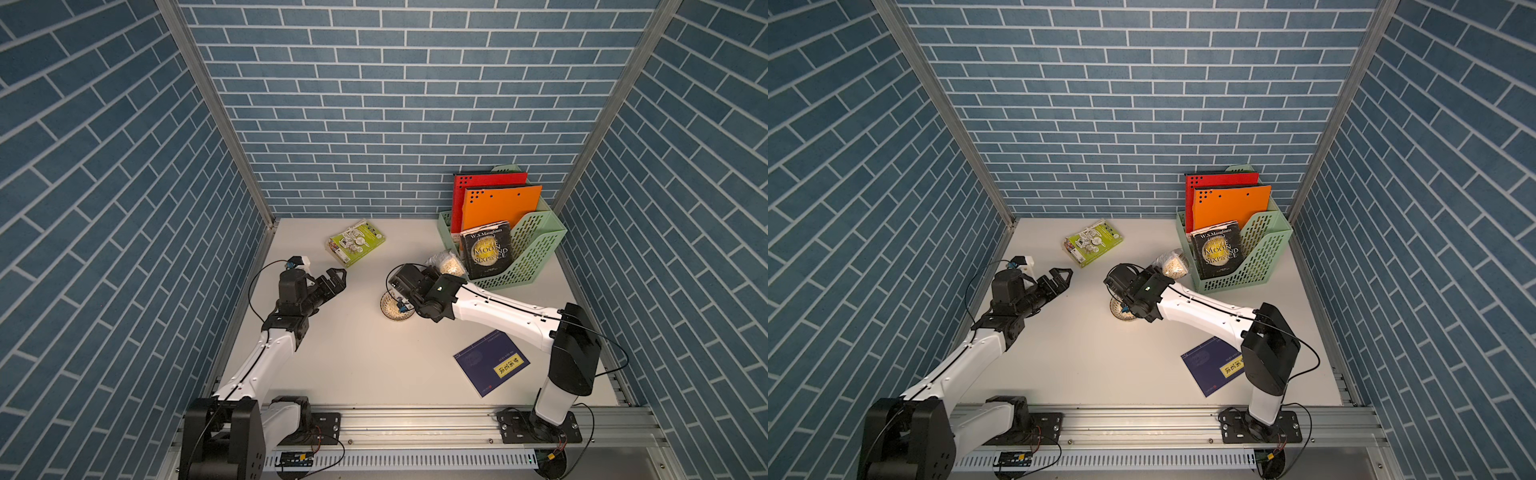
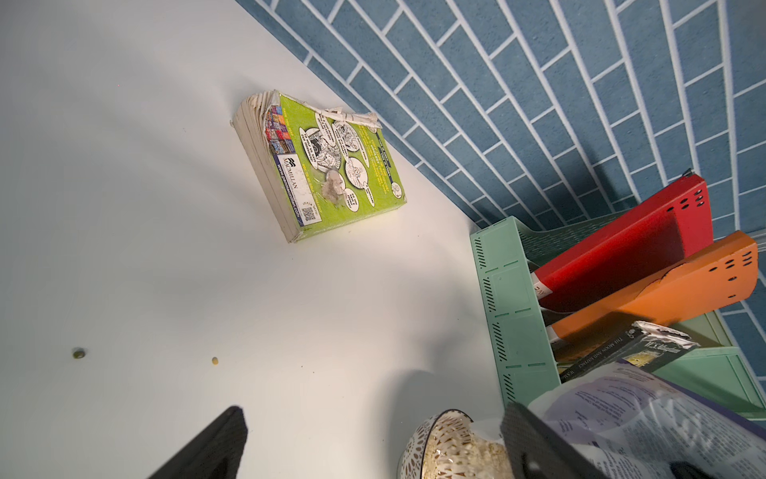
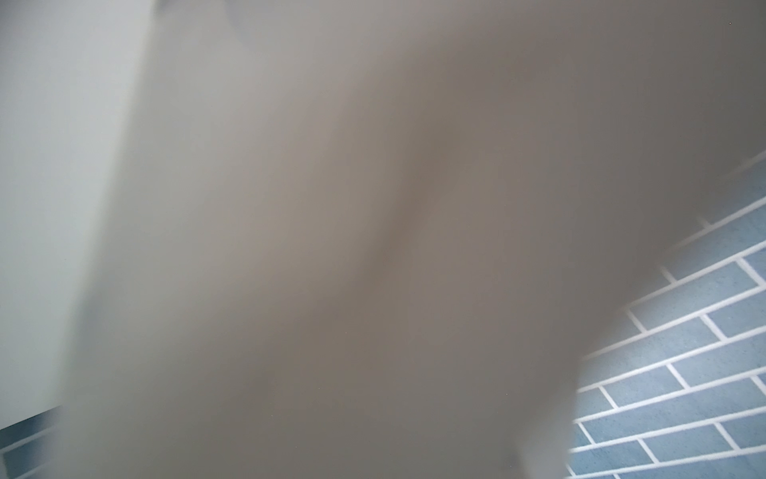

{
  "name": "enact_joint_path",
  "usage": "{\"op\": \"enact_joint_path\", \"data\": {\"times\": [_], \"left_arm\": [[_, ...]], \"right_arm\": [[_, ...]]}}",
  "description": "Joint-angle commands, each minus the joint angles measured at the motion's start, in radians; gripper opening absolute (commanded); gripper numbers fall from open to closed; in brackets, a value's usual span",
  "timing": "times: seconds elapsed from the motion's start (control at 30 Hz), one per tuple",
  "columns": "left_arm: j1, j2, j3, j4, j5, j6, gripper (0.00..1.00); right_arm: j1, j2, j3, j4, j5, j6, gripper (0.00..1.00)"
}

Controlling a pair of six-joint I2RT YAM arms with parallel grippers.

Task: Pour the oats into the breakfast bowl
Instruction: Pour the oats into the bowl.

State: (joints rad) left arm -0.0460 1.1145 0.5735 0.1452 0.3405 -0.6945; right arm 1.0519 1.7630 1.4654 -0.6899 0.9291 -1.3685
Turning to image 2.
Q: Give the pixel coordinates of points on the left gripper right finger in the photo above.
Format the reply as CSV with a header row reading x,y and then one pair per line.
x,y
536,451

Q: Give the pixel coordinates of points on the patterned red white bowl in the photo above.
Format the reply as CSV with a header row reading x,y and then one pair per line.
x,y
453,445

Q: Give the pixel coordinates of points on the mint green file organizer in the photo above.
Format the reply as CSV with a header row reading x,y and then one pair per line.
x,y
504,254

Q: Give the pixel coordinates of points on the red folder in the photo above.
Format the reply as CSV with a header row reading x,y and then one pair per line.
x,y
670,226

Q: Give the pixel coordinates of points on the orange folder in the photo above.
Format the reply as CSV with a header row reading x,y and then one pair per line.
x,y
720,275

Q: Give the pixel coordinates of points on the dark paperback novel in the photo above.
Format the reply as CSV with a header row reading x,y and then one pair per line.
x,y
644,345

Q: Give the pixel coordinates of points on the green comic paperback book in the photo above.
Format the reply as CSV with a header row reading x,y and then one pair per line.
x,y
320,169

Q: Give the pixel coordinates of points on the oats bag clear purple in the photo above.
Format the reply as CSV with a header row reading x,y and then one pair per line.
x,y
632,424

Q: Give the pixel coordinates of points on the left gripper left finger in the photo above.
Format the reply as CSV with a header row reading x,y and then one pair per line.
x,y
216,452

